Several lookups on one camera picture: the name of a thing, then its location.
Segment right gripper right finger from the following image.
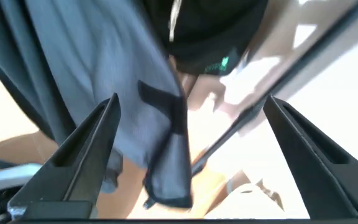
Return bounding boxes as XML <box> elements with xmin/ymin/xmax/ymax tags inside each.
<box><xmin>262</xmin><ymin>95</ymin><xmax>358</xmax><ymax>218</ymax></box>

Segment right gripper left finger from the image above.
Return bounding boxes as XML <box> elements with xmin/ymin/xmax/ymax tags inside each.
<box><xmin>7</xmin><ymin>92</ymin><xmax>122</xmax><ymax>220</ymax></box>

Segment black garment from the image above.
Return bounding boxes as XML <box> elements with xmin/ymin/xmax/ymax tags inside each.
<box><xmin>0</xmin><ymin>0</ymin><xmax>194</xmax><ymax>209</ymax></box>

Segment black shorts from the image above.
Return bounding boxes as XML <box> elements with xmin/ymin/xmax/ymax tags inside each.
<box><xmin>141</xmin><ymin>0</ymin><xmax>269</xmax><ymax>77</ymax></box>

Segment black clothes rack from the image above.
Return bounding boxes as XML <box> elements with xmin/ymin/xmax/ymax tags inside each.
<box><xmin>143</xmin><ymin>0</ymin><xmax>358</xmax><ymax>209</ymax></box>

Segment white curtain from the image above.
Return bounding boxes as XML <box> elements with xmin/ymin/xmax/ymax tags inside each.
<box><xmin>185</xmin><ymin>0</ymin><xmax>358</xmax><ymax>175</ymax></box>

